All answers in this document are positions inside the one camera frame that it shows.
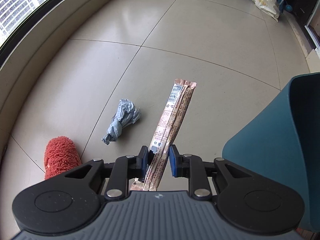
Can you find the crumpled grey plastic bag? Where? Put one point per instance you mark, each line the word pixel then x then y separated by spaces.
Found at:
pixel 127 113

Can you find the teal plastic trash bin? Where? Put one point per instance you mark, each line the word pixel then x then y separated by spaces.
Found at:
pixel 282 143

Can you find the small blue ball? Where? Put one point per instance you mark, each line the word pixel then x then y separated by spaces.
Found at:
pixel 288 8

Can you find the white tote bag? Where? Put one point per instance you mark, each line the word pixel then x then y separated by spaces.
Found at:
pixel 269 7

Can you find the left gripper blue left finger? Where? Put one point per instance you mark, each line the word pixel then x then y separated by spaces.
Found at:
pixel 142 161

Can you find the long pink snack wrapper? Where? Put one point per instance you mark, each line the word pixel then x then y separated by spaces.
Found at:
pixel 165 134

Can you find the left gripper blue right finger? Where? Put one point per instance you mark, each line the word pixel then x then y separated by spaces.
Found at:
pixel 175 161

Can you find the red fuzzy slipper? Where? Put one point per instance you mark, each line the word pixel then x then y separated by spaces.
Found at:
pixel 60 156

